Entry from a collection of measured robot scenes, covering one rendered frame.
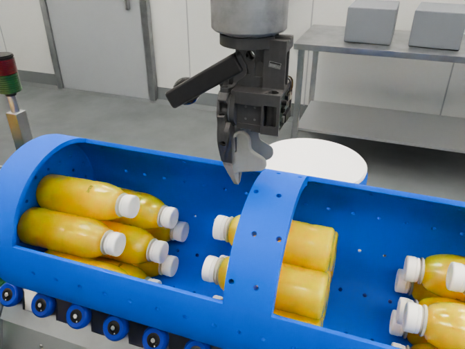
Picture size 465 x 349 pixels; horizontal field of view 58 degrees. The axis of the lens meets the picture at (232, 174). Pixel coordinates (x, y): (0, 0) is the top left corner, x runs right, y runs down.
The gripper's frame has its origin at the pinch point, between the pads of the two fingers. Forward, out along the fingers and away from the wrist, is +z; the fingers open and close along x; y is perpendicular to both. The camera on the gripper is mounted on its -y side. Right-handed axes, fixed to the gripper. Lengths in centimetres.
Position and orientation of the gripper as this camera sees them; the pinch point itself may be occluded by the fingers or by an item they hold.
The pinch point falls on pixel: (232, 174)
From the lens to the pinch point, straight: 61.2
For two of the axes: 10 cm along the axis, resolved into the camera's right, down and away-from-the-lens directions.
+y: 9.4, 1.7, -2.9
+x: 3.3, -4.7, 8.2
